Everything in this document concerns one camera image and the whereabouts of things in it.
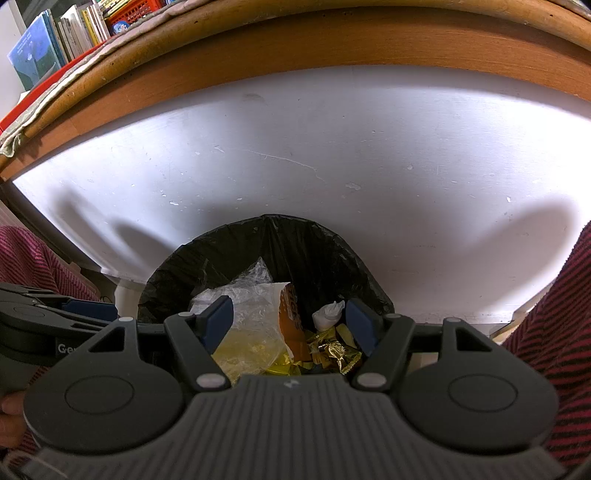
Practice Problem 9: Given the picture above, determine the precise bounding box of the gold wrapper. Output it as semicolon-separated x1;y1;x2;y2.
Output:
305;323;363;372

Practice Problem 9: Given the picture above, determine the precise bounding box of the trash bin with black bag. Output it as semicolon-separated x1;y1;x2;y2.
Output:
137;213;395;384

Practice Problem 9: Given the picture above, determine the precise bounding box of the person's left hand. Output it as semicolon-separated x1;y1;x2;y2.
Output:
0;392;28;448

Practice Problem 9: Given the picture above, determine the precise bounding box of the person's left leg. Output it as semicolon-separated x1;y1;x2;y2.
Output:
0;225;100;301

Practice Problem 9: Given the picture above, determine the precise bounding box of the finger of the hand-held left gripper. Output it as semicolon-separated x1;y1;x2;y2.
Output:
0;284;119;324
0;300;109;333

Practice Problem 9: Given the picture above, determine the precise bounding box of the red plastic board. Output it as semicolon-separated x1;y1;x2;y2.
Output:
0;55;93;132

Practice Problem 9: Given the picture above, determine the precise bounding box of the white tissue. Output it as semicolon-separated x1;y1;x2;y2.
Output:
311;300;346;330

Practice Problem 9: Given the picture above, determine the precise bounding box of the red basket with blue sticker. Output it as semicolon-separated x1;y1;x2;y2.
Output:
104;0;167;35

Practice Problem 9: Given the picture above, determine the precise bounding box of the yellow foil packet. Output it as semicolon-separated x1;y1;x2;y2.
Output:
215;330;315;376

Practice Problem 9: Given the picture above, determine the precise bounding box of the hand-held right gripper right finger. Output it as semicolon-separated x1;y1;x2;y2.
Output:
345;299;509;392

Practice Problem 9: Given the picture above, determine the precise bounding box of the clear plastic bag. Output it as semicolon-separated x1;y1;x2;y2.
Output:
188;257;289;372

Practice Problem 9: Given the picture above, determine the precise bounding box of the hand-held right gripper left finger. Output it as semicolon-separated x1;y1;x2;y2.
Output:
76;295;234;392

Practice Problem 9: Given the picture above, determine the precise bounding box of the wooden bed frame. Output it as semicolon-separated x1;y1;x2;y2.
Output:
0;0;591;181

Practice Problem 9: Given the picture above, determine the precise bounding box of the row of thin large books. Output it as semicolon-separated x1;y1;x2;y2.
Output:
7;0;112;90

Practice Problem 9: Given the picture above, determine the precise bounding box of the person's right leg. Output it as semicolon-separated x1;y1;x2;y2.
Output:
501;226;591;474

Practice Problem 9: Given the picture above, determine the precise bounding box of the person's leg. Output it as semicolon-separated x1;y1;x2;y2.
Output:
501;226;591;474
0;225;100;301

